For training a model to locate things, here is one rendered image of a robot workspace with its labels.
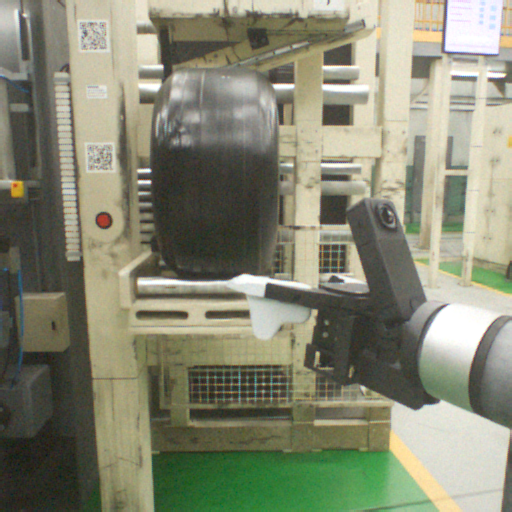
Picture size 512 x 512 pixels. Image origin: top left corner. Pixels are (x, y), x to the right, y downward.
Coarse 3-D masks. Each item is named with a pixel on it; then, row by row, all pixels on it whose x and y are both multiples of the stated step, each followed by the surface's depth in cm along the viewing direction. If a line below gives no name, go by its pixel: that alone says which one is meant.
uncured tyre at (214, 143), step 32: (160, 96) 102; (192, 96) 98; (224, 96) 99; (256, 96) 99; (160, 128) 97; (192, 128) 95; (224, 128) 95; (256, 128) 96; (160, 160) 96; (192, 160) 95; (224, 160) 95; (256, 160) 95; (160, 192) 97; (192, 192) 96; (224, 192) 96; (256, 192) 97; (160, 224) 101; (192, 224) 99; (224, 224) 99; (256, 224) 100; (192, 256) 105; (224, 256) 105; (256, 256) 106
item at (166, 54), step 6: (162, 30) 138; (168, 30) 138; (162, 36) 138; (168, 36) 138; (162, 42) 139; (168, 42) 139; (162, 48) 140; (168, 48) 140; (162, 54) 141; (168, 54) 141; (162, 60) 142; (168, 60) 142; (168, 66) 143; (168, 72) 144
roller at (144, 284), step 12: (144, 276) 113; (156, 276) 113; (168, 276) 113; (180, 276) 113; (192, 276) 113; (204, 276) 113; (216, 276) 113; (228, 276) 113; (264, 276) 113; (144, 288) 111; (156, 288) 111; (168, 288) 111; (180, 288) 111; (192, 288) 112; (204, 288) 112; (216, 288) 112; (228, 288) 112
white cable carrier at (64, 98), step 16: (64, 96) 111; (64, 112) 112; (64, 128) 112; (64, 144) 115; (64, 160) 114; (64, 176) 115; (64, 192) 115; (64, 208) 116; (80, 224) 121; (80, 240) 119
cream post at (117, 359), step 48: (96, 0) 106; (96, 192) 114; (96, 240) 117; (96, 288) 119; (96, 336) 121; (144, 336) 133; (96, 384) 124; (144, 384) 133; (96, 432) 126; (144, 432) 132; (144, 480) 131
